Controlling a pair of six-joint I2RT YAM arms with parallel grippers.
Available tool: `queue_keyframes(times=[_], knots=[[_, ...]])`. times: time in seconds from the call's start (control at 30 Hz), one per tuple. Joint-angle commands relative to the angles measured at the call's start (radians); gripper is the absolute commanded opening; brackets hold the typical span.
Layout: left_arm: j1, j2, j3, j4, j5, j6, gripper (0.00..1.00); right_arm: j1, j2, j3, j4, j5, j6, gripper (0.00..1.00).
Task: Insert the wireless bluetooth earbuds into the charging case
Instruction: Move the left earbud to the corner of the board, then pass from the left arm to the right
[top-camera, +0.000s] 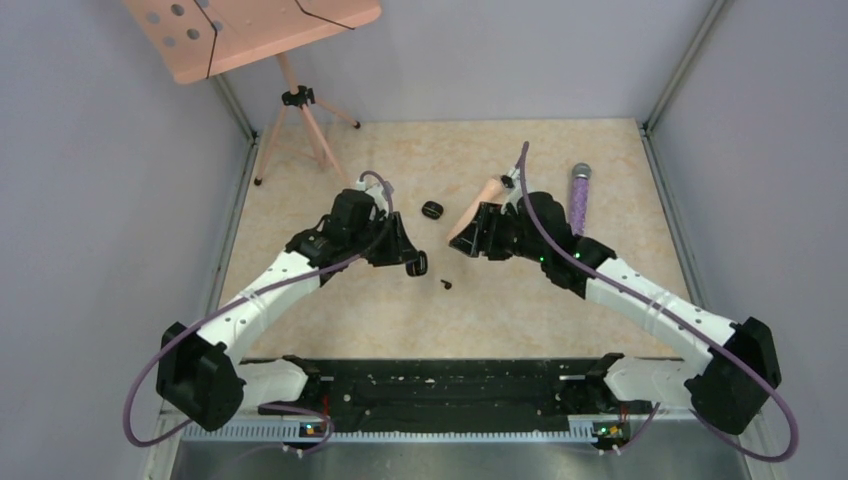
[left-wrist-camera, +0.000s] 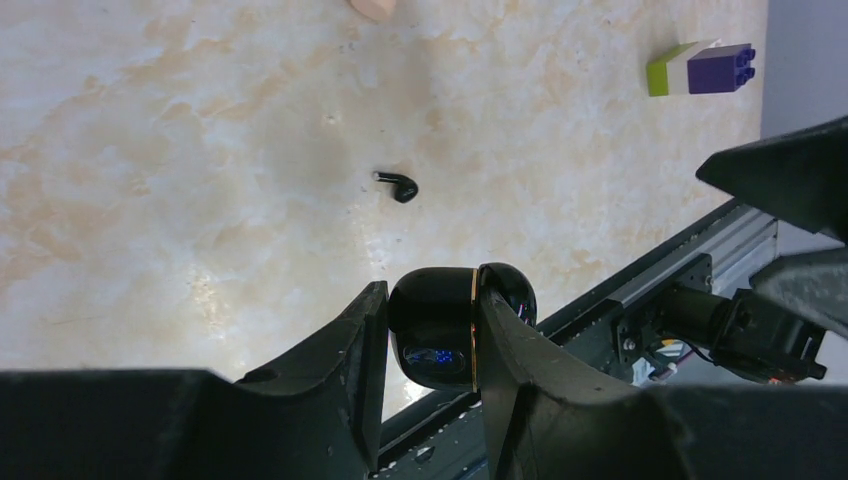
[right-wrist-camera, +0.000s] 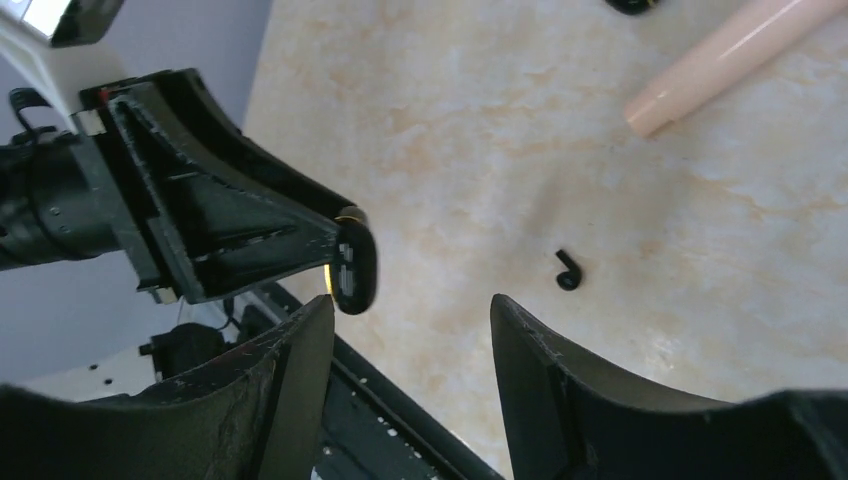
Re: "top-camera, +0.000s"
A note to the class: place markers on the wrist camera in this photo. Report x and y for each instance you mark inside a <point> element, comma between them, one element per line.
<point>380,191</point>
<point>511,180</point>

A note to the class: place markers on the grey slotted cable duct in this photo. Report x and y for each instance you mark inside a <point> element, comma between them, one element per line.
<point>289,431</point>

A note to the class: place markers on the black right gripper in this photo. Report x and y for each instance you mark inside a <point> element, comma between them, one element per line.
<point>481,235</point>

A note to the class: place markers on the black case lid piece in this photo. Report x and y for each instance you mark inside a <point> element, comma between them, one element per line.
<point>432,210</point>

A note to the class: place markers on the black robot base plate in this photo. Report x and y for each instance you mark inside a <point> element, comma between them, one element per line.
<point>459,395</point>

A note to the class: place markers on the purple glitter microphone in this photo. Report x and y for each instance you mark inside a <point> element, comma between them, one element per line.
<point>579,195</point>

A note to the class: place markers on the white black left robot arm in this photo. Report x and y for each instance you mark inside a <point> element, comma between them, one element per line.
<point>199,371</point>

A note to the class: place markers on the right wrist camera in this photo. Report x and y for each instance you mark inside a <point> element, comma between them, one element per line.
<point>511,180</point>

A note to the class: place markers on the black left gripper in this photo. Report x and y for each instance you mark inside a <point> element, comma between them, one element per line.
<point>398,247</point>

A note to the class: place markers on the black glossy earbud charging case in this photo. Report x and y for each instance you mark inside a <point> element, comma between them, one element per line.
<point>418,266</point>

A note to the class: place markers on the pink wooden flute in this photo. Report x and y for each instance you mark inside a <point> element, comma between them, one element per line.
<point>492,190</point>

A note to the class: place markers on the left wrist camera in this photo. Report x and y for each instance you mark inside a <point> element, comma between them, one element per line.
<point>380,191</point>

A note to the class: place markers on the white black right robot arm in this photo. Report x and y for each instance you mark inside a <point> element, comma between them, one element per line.
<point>723,364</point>

